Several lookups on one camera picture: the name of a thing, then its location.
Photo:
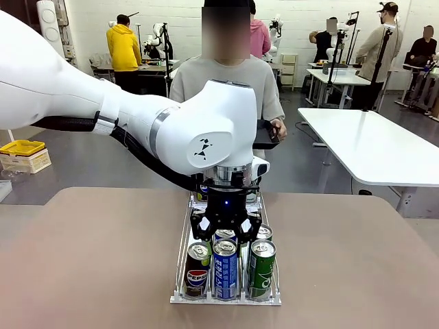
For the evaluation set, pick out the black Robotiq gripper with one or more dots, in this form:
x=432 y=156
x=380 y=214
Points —
x=226 y=205

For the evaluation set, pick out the black plastic serving tray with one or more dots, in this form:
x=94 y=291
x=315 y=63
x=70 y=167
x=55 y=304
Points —
x=264 y=135

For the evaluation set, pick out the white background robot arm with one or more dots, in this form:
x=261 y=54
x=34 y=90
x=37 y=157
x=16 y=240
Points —
x=344 y=41
x=156 y=37
x=276 y=34

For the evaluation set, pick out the person's left forearm grey sleeve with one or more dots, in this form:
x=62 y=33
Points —
x=274 y=109

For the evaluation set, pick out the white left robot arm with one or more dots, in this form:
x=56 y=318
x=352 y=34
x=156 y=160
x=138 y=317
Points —
x=120 y=116

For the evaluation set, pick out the person in grey sweatshirt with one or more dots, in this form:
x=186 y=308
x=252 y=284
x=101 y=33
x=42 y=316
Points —
x=240 y=72

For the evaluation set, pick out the person in pink top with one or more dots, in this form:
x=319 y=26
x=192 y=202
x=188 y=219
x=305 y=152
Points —
x=260 y=37

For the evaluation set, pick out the person in yellow hoodie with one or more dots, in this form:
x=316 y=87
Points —
x=123 y=48

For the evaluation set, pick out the person in black shirt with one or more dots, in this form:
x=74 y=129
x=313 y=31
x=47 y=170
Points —
x=324 y=44

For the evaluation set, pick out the person in beige coat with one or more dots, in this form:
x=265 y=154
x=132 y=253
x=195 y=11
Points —
x=379 y=51

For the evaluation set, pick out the seated person in black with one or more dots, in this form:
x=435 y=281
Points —
x=422 y=51

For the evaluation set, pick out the person's left hand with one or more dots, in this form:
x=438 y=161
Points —
x=282 y=132

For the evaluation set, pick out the blue Pocari Sweat can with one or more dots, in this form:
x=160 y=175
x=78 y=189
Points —
x=225 y=274
x=224 y=234

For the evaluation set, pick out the green soda can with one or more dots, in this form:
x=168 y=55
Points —
x=252 y=197
x=261 y=270
x=265 y=232

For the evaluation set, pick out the clear can dispenser rack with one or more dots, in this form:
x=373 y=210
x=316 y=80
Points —
x=181 y=260

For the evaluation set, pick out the large white table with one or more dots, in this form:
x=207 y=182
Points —
x=370 y=147

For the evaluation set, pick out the white drawer cabinet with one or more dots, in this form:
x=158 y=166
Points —
x=288 y=72

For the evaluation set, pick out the grey workshop table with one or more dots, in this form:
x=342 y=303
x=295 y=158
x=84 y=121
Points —
x=151 y=66

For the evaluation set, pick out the small white table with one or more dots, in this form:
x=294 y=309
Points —
x=339 y=79

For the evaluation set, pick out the black tripod stand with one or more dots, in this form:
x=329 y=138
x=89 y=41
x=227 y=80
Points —
x=379 y=75
x=334 y=68

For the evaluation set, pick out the white plastic crate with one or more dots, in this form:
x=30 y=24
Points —
x=31 y=164

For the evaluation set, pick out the yellow plastic basket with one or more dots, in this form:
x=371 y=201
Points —
x=22 y=147

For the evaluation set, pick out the clear plastic container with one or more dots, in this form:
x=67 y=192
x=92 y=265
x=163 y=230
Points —
x=8 y=175

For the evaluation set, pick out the white standing air conditioner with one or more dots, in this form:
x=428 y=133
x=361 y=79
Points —
x=51 y=27

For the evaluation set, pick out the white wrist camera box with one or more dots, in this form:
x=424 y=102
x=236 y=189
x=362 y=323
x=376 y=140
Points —
x=261 y=168

